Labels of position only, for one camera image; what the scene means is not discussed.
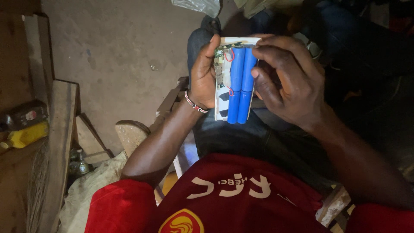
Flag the wooden bench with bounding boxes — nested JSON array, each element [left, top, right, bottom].
[[39, 79, 81, 233]]

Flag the red and white bead bracelet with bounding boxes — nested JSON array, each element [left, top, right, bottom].
[[184, 90, 209, 114]]

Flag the person's left hand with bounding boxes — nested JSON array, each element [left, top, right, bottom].
[[189, 34, 221, 109]]

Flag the white power bank case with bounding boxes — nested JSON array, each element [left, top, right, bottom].
[[214, 37, 262, 121]]

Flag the blue battery cell pack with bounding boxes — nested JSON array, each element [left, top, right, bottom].
[[227, 46, 258, 125]]

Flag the clear plastic bag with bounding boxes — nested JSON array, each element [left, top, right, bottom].
[[171, 0, 222, 19]]

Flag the clear glass bottle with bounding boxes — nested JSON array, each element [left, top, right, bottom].
[[75, 148, 90, 175]]

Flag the straw broom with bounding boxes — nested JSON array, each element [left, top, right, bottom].
[[26, 142, 50, 233]]

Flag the person's red jersey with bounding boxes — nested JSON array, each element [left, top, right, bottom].
[[85, 153, 414, 233]]

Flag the person's right hand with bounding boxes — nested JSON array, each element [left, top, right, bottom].
[[248, 34, 326, 132]]

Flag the white sack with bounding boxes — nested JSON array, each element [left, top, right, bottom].
[[59, 151, 129, 233]]

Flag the dark plastic bottle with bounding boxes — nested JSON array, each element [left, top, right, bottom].
[[0, 100, 48, 132]]

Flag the person's dark trousers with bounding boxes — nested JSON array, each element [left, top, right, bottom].
[[187, 14, 414, 195]]

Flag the yellow plastic bottle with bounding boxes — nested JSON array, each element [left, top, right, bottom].
[[0, 120, 50, 150]]

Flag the wooden stool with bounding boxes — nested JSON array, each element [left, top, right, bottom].
[[115, 76, 190, 182]]

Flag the wooden plank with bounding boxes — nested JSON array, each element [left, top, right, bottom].
[[76, 113, 114, 164]]

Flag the green circuit board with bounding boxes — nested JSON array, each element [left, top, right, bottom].
[[213, 41, 245, 89]]

